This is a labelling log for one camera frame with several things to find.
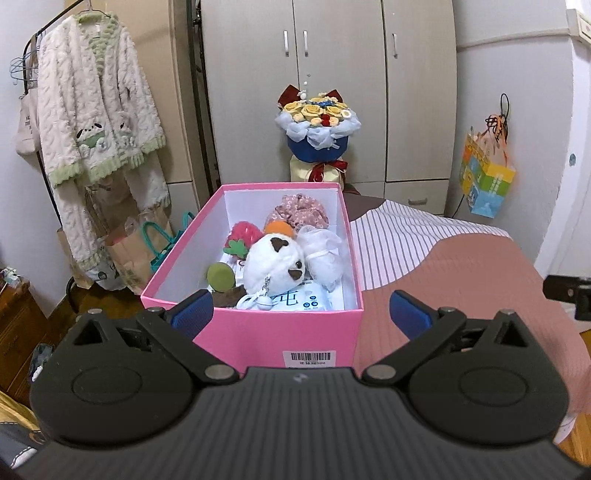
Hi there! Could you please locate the black clothes rack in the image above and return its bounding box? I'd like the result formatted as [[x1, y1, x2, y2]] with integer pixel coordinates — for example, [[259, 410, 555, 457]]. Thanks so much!
[[18, 0, 222, 319]]

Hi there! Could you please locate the beige canvas tote bag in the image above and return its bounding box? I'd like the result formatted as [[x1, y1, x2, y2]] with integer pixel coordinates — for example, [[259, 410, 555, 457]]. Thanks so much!
[[15, 90, 40, 158]]

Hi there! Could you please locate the metal wire hanger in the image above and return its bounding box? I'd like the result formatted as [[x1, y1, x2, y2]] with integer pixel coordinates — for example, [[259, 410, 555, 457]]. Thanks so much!
[[9, 55, 38, 88]]

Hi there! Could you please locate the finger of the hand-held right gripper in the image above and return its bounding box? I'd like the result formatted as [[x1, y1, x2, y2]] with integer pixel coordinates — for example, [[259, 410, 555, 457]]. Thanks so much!
[[542, 274, 591, 322]]

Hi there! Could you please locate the green plush ball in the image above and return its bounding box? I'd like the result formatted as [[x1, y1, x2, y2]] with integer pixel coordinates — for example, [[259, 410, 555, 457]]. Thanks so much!
[[206, 263, 236, 292]]

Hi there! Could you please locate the flower bouquet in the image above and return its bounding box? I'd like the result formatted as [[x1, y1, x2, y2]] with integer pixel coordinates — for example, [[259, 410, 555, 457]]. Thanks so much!
[[274, 74, 362, 184]]

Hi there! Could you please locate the white panda plush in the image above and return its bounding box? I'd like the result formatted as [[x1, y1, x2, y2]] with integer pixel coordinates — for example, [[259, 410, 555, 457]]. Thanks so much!
[[235, 233, 308, 311]]

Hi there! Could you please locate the brown plush ball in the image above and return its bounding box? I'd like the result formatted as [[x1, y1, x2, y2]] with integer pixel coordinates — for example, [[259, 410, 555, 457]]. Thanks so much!
[[212, 286, 247, 309]]

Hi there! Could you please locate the red strawberry plush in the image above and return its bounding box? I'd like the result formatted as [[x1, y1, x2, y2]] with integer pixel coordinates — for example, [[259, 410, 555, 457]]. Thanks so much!
[[223, 222, 262, 268]]

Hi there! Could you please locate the colourful paper gift bag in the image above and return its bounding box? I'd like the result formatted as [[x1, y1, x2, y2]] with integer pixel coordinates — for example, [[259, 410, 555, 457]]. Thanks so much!
[[459, 113, 516, 219]]

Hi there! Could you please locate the white green bag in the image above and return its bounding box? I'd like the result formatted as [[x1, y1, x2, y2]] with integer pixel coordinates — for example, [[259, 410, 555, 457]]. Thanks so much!
[[83, 258, 116, 291]]

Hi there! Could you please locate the white door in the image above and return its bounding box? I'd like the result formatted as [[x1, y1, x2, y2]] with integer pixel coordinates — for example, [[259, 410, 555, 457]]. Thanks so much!
[[531, 37, 591, 278]]

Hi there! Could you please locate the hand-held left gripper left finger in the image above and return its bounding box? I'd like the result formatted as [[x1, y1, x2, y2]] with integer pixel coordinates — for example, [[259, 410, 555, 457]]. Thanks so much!
[[60, 290, 239, 383]]

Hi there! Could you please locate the blue white wet wipes pack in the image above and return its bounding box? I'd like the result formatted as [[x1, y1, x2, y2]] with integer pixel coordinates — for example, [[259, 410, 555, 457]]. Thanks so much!
[[270, 279, 345, 311]]

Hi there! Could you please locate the cream green fluffy robe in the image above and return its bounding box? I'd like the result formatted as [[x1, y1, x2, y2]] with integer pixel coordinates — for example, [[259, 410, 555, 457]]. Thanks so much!
[[36, 11, 174, 278]]

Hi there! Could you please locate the brown kraft paper bag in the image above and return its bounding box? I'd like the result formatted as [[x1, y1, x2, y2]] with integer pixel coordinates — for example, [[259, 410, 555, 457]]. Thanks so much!
[[104, 226, 155, 296]]

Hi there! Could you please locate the tan wooden board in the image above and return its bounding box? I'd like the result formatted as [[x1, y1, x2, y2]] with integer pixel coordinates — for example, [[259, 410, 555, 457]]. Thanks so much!
[[117, 0, 208, 199]]

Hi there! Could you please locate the beige wardrobe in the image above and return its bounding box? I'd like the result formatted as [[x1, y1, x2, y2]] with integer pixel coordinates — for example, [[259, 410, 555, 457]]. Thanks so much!
[[199, 0, 458, 217]]

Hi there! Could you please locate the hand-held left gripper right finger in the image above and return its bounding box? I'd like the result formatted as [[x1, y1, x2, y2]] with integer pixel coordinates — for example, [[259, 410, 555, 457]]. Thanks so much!
[[361, 290, 539, 383]]

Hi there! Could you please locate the pink cardboard box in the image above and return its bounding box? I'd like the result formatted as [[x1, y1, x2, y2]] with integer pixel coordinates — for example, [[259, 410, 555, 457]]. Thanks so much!
[[140, 183, 365, 376]]

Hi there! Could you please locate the teal handled bag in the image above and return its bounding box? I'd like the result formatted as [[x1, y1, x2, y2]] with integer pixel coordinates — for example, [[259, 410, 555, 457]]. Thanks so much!
[[141, 211, 195, 278]]

